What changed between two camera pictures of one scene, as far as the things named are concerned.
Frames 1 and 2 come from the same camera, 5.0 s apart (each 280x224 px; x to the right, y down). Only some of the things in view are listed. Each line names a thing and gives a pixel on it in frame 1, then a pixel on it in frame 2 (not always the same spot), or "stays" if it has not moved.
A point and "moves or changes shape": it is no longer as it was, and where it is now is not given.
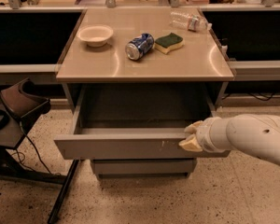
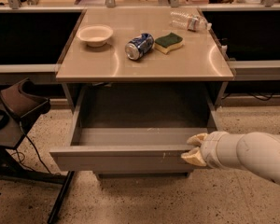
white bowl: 94,35 stays
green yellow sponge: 168,43 stays
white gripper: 205,134 -> 215,149
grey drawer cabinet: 136,78 stays
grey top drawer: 136,122 moves or changes shape
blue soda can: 138,47 stays
